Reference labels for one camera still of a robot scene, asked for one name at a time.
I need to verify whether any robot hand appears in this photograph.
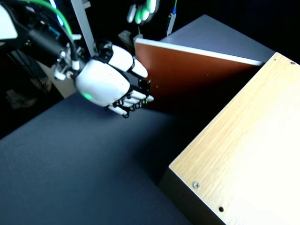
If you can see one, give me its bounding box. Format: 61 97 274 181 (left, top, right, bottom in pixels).
126 0 160 25
74 42 155 119

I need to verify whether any grey adapter with coloured wires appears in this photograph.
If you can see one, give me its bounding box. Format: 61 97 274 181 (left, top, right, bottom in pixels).
166 0 179 36

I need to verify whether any light wood cabinet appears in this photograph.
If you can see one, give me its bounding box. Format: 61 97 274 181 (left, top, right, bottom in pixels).
159 52 300 225

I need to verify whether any grey table cloth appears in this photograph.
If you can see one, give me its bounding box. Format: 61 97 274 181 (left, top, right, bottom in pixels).
0 14 276 225

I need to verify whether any grey metal stand post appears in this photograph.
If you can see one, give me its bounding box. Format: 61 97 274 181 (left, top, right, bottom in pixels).
70 0 98 57

